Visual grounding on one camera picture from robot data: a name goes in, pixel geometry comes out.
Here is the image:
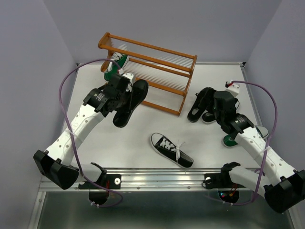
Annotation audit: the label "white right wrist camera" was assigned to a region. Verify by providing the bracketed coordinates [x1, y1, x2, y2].
[225, 81, 240, 98]

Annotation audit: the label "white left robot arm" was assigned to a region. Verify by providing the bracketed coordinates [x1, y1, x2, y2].
[33, 73, 135, 190]

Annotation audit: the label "purple cable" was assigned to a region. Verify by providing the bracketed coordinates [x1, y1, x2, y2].
[202, 79, 278, 206]
[58, 58, 123, 208]

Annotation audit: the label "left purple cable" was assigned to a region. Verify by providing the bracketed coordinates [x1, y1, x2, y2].
[58, 58, 123, 208]

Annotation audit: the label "green sneaker white laces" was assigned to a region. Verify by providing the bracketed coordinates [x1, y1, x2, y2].
[104, 52, 129, 81]

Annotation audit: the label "orange wooden shoe shelf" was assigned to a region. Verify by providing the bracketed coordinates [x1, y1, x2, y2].
[98, 32, 197, 116]

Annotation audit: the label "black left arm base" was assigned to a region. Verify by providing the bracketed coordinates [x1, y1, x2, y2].
[77, 162, 122, 190]

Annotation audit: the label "aluminium mounting rail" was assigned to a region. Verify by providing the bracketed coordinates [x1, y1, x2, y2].
[39, 167, 263, 191]

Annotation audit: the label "all black sneaker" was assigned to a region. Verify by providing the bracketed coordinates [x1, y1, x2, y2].
[113, 79, 149, 128]
[187, 87, 216, 123]

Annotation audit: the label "black sneaker white laces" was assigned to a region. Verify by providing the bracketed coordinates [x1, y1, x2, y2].
[150, 133, 193, 168]

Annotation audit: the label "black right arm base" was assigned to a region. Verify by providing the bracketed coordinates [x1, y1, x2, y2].
[202, 162, 240, 189]

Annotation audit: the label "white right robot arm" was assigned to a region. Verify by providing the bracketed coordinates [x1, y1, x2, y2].
[213, 91, 305, 213]

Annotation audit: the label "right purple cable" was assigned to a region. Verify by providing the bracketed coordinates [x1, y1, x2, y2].
[202, 79, 278, 206]

